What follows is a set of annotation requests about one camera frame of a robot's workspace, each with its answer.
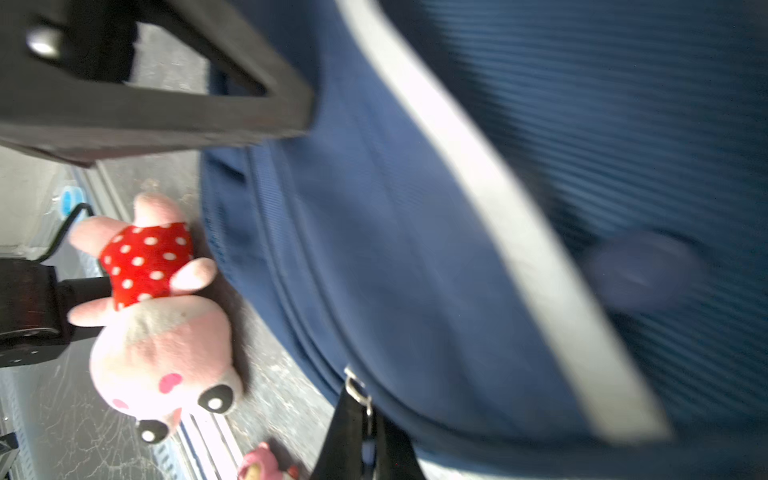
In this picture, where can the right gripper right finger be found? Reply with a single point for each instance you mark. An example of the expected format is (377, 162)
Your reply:
(395, 456)

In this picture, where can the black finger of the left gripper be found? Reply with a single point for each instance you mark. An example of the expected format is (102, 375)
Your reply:
(84, 81)

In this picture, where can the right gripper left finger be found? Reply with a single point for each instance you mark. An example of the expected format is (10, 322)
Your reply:
(340, 457)

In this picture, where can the navy blue student backpack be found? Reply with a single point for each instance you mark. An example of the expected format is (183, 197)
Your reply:
(531, 234)

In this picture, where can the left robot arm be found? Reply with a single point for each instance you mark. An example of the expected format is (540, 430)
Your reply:
(102, 99)

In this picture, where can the small pink toy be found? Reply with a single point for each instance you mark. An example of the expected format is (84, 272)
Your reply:
(261, 464)

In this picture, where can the pink pig plush toy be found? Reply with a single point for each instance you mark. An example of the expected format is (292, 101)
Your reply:
(162, 348)

